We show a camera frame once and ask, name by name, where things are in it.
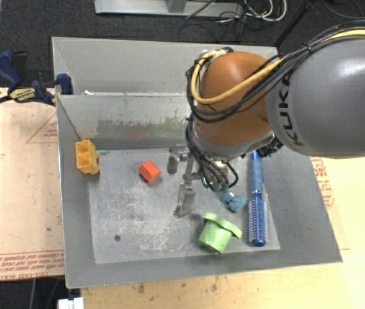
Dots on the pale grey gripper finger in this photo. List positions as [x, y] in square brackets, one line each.
[179, 201]
[189, 201]

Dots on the blue hairbrush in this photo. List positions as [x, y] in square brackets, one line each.
[258, 214]

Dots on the grey metal bin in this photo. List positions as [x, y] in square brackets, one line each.
[137, 224]

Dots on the red block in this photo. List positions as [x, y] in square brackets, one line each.
[149, 171]

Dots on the blue crumpled lump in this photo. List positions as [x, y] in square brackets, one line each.
[235, 202]

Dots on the yellow-orange rectangular cup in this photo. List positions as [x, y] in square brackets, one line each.
[87, 158]

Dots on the green plastic cup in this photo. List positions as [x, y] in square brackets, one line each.
[216, 235]

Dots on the brown cardboard board, red print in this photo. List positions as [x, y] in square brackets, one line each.
[27, 188]

